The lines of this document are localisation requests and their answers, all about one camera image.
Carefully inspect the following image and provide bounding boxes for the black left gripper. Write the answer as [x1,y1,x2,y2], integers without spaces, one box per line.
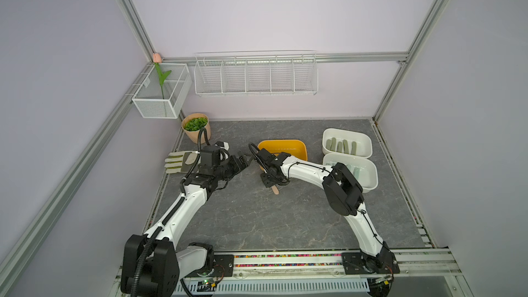
[214,150,253,181]

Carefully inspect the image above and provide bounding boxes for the yellow plastic basin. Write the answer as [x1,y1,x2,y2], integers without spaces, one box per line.
[258,140,308,161]

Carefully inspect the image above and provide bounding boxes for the white basin with knives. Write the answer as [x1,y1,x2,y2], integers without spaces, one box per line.
[322,128,373,158]

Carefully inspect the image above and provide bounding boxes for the mint knife top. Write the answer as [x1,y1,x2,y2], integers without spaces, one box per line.
[354,167,361,180]

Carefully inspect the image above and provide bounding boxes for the olive knife top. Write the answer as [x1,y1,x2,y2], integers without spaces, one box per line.
[351,141,357,155]

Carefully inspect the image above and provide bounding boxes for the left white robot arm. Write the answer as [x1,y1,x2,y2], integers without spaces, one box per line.
[120,129,251,296]

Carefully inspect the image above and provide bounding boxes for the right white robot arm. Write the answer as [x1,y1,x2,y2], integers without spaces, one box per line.
[248,143,400,275]

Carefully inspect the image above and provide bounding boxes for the green artificial plant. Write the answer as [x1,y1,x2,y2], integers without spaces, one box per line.
[184,117,208,132]

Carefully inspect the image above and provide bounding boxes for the peach plastic plant pot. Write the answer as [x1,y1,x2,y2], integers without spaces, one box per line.
[181,113,212,144]

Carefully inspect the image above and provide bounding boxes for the beige green work glove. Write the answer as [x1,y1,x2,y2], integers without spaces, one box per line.
[164,151,198,174]

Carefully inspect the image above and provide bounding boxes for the small white mesh basket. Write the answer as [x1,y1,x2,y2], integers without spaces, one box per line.
[132,63,192,119]

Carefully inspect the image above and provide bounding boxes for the artificial pink tulip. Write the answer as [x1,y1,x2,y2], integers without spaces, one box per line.
[152,53,172,100]

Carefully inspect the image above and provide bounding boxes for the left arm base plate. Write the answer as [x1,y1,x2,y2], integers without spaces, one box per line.
[186,254,235,278]

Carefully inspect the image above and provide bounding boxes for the white wire wall shelf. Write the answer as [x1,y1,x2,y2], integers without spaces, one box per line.
[194,50,319,96]

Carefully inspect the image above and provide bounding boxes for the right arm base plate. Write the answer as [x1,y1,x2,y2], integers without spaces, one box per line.
[342,249,400,274]

